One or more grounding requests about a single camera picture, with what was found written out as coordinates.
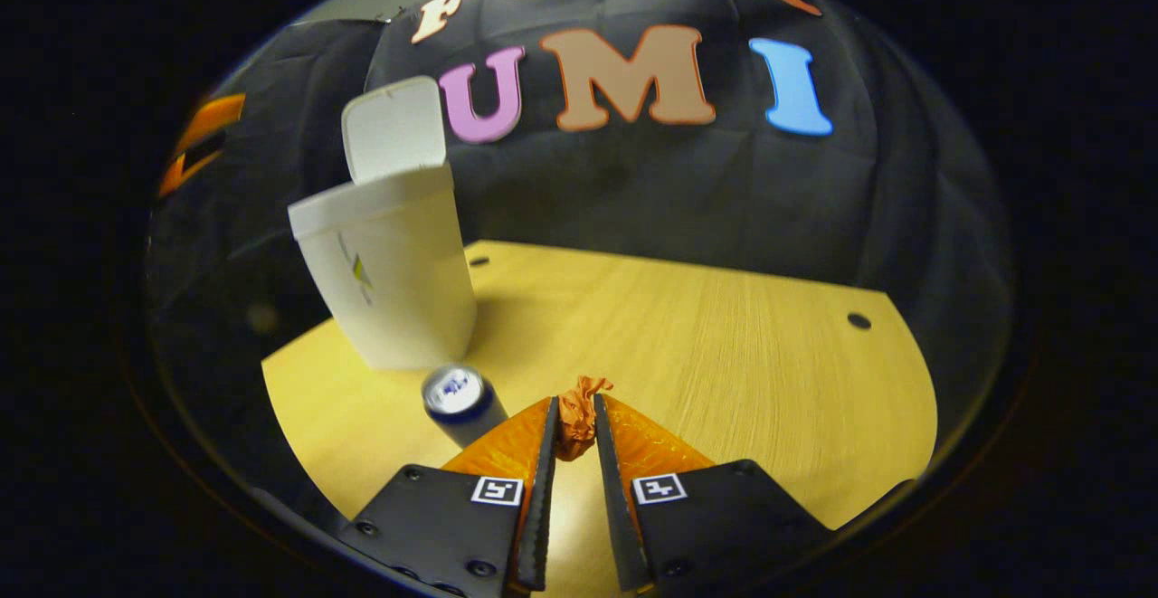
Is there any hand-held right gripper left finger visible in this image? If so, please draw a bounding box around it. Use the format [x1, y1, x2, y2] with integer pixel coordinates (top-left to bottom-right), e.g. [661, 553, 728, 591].
[339, 396, 560, 598]

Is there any blue and silver pop can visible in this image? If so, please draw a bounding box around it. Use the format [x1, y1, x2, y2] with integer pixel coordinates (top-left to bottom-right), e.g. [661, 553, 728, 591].
[421, 365, 509, 448]

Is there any black backdrop cloth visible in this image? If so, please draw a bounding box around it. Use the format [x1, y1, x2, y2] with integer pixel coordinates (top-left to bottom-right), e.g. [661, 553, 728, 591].
[145, 0, 1014, 527]

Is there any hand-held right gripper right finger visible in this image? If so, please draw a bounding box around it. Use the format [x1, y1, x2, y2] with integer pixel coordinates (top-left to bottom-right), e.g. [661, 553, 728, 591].
[593, 393, 838, 594]

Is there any orange paper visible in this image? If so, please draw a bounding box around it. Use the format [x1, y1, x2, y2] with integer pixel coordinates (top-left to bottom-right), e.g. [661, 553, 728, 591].
[556, 376, 614, 461]

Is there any white desktop garbage bin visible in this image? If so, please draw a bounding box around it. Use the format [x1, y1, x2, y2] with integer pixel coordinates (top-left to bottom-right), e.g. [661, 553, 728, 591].
[288, 76, 479, 371]

